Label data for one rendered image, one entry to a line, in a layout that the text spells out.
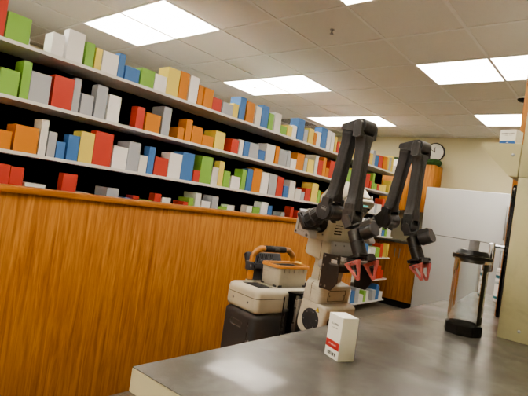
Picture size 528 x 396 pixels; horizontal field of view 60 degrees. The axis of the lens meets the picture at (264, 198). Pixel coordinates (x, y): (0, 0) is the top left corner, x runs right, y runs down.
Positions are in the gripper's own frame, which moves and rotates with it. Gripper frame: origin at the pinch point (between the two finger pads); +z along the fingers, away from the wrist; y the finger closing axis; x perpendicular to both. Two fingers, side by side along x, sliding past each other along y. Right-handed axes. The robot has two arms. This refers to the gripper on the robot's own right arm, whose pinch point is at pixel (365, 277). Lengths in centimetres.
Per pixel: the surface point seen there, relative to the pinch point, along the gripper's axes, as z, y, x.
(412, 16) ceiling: -180, 114, -3
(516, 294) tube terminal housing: 18, -6, -55
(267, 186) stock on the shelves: -131, 128, 183
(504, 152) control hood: -23, -7, -65
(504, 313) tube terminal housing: 22, -6, -50
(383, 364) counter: 29, -67, -49
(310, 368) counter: 27, -85, -47
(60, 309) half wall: -17, -73, 139
